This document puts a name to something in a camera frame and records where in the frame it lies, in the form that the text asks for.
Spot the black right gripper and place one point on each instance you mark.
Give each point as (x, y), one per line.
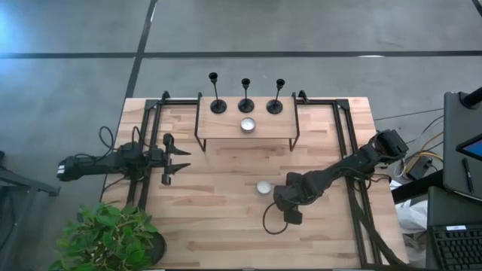
(287, 196)

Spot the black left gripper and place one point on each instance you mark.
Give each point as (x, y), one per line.
(156, 159)

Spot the multicolour patterned candle tin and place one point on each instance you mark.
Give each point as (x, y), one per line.
(263, 187)

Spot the tall black candlestick holder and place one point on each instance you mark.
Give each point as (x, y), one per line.
(218, 107)

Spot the purple candle tin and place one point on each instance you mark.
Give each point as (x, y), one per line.
(248, 125)

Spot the short black candlestick holder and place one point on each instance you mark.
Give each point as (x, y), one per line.
(274, 107)

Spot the medium black candlestick holder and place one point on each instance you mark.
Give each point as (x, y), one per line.
(246, 106)

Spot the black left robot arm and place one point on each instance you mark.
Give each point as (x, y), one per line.
(94, 165)

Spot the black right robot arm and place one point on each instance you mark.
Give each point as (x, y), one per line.
(350, 165)

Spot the black plant pot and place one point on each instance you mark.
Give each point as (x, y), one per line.
(160, 248)

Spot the green leafy plant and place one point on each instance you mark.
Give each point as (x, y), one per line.
(105, 233)

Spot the white plastic bag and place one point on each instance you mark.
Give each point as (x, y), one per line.
(412, 220)

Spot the black crossbar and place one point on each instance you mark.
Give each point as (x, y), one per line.
(418, 188)

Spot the black power adapter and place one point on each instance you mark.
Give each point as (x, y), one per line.
(420, 168)

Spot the grey metal stand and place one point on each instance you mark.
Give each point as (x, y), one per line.
(22, 184)

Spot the dark grey side table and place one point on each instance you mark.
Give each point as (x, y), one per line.
(452, 173)

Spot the black laptop keyboard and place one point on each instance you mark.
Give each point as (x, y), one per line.
(459, 248)

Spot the black pen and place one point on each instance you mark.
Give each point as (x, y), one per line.
(468, 176)

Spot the tablet with blue screen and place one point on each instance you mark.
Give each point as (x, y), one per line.
(472, 147)

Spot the black pole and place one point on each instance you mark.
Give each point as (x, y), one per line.
(472, 98)

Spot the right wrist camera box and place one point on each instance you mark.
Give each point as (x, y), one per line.
(293, 217)

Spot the black aluminium rig frame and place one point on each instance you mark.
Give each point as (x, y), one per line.
(177, 101)

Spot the wooden shelf riser black frame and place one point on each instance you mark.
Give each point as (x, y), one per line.
(222, 124)

